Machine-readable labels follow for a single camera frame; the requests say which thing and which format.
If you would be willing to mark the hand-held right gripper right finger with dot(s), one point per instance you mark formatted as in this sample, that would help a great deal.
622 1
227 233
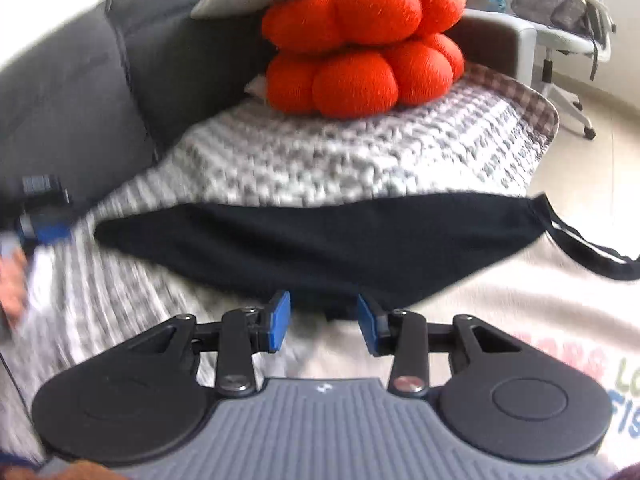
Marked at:
367 325

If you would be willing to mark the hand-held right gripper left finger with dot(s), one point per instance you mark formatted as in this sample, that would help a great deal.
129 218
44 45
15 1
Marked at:
279 322

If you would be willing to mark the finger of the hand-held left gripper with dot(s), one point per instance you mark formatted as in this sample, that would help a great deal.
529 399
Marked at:
47 229

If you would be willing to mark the black top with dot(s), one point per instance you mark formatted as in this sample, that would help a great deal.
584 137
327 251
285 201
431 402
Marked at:
325 245

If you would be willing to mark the beige printed sweatshirt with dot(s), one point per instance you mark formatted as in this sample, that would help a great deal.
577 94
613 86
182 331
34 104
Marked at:
525 300

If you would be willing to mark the person's left hand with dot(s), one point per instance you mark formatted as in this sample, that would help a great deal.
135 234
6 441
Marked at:
12 285

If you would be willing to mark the grey sofa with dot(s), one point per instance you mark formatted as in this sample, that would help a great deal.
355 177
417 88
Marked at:
100 85

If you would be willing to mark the grey checked quilt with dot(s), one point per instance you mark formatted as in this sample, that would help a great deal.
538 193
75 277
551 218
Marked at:
350 150

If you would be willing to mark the orange plush cushion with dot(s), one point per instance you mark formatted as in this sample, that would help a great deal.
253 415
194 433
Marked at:
365 10

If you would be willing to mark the grey office chair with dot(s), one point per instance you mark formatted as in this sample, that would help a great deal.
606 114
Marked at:
565 40

